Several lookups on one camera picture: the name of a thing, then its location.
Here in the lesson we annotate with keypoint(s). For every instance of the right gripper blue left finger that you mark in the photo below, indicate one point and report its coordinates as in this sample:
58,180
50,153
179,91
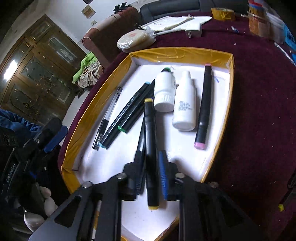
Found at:
135,175

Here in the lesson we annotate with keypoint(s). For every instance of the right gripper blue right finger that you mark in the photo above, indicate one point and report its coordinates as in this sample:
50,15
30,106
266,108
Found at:
167,174

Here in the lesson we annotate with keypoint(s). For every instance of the black marker yellow cap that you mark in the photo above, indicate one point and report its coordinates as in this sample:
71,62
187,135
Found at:
140,145
151,163

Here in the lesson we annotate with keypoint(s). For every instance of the black marker pink cap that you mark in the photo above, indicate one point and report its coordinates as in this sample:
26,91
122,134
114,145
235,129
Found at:
205,108

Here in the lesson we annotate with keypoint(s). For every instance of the black marker light blue cap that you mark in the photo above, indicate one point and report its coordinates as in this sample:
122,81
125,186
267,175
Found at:
113,130

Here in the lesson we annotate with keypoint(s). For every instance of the white spray bottle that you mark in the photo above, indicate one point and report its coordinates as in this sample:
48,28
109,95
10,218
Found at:
184,114

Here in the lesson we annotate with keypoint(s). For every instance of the white round cap bottle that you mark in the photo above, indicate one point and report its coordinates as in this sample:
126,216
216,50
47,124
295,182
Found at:
164,91

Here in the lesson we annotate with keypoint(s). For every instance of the black marker green cap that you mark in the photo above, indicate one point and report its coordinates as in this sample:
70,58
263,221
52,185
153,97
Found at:
136,111

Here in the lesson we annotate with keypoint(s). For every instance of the clear black gel pen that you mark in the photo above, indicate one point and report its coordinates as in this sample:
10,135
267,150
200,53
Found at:
104,123

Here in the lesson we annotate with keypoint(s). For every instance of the left white gloved hand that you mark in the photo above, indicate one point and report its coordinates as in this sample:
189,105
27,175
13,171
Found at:
39,208

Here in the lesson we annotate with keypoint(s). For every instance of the yellow taped white tray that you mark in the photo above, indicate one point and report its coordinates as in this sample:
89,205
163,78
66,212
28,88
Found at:
82,163

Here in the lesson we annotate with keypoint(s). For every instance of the dark wooden double door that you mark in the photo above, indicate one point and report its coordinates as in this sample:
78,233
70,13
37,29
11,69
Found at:
36,74

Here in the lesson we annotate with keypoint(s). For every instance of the green and patterned cloth pile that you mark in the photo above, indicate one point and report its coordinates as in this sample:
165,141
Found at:
89,73

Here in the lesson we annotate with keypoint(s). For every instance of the round wrapped white pad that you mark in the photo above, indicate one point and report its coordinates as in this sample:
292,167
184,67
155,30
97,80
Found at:
136,40

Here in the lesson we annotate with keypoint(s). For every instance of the brown armchair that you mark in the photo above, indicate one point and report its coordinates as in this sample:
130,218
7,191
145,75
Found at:
102,39

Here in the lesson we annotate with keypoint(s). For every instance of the white papers stack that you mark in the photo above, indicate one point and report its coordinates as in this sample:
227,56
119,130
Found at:
186,23

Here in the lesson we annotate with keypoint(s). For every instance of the black leather sofa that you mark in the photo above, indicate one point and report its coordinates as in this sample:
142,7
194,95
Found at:
159,9

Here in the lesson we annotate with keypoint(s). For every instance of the yellow tape roll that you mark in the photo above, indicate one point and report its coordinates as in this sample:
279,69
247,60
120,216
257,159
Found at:
223,14

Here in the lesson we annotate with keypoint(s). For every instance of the orange contents jar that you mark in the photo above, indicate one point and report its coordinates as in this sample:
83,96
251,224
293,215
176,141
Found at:
258,22

